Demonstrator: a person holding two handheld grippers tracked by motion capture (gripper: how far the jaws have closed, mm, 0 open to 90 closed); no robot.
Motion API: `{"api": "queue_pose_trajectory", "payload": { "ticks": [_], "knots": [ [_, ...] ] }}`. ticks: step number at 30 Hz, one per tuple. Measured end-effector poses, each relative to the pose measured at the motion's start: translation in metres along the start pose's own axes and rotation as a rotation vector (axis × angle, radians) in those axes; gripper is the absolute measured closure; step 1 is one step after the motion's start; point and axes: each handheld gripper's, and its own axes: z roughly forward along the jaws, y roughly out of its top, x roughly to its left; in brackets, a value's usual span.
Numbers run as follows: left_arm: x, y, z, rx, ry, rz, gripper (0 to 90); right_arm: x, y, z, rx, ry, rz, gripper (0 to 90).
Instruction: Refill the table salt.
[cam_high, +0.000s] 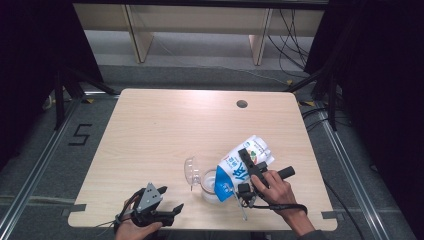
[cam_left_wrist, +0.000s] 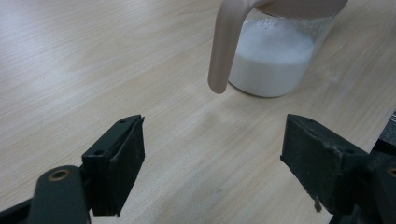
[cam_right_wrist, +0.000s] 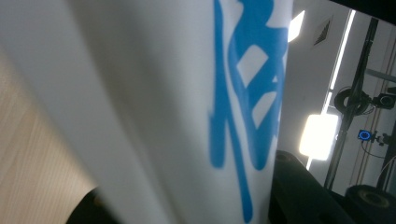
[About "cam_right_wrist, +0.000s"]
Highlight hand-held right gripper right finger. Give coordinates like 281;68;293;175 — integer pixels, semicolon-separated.
269;149;356;224

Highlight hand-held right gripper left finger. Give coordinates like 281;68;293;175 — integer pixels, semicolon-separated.
66;187;120;224

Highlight white and blue pouch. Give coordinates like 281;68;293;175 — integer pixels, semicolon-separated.
0;0;294;224

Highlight square ceiling light panel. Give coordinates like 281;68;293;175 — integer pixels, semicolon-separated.
287;9;305;43
299;113;339;161

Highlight black pole stand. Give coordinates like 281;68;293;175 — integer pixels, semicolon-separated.
323;17;380;189

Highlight long ceiling light strip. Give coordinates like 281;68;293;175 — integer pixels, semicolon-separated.
322;8;357;117

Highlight ceiling air vent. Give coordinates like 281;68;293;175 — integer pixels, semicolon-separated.
313;18;332;47

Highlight device with blue ring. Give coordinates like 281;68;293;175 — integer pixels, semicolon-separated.
357;128;374;142

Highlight coiled black cable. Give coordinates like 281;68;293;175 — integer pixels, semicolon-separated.
333;88;372;117

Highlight black camera on stand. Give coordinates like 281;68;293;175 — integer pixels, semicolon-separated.
372;92;396;110

